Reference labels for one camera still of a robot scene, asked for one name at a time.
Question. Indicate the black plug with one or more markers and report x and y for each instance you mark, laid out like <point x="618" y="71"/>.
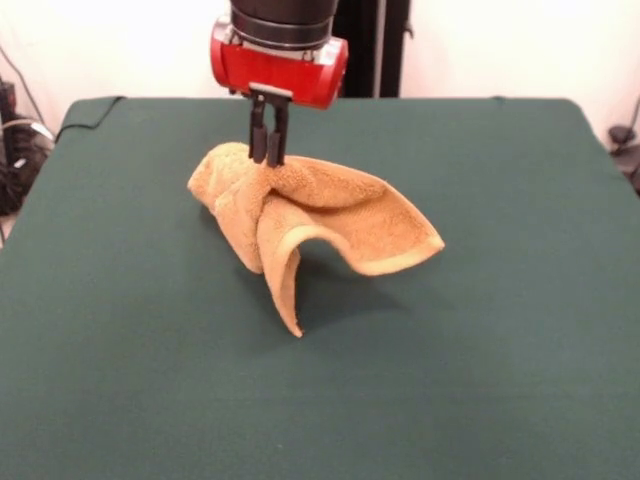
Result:
<point x="620" y="134"/>

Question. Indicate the tan terry towel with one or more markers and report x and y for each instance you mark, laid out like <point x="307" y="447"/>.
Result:
<point x="350" y="215"/>

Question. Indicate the black power strip red light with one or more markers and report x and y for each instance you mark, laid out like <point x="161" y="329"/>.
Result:
<point x="7" y="95"/>

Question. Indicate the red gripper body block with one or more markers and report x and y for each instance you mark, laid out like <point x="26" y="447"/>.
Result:
<point x="280" y="70"/>

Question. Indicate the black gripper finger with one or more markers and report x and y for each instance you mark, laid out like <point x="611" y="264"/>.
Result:
<point x="258" y="145"/>
<point x="277" y="147"/>

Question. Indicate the dark green table cloth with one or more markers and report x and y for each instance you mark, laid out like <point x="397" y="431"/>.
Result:
<point x="150" y="375"/>

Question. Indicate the black pedestal post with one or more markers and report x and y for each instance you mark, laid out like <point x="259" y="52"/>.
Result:
<point x="362" y="50"/>

